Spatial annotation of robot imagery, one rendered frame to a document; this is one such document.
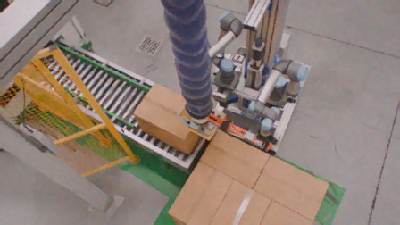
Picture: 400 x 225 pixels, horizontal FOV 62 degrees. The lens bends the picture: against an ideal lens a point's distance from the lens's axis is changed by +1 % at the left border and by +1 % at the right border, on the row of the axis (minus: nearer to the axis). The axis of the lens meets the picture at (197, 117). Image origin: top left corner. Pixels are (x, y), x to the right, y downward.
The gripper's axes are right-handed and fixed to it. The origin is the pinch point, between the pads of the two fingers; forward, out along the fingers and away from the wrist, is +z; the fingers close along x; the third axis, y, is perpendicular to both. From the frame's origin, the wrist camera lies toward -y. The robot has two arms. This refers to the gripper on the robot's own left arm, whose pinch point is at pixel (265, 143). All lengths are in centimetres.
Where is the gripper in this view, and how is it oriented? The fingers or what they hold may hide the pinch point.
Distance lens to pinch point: 269.1
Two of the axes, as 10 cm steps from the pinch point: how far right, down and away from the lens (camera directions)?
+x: -5.3, 7.7, -3.6
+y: -8.4, -4.4, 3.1
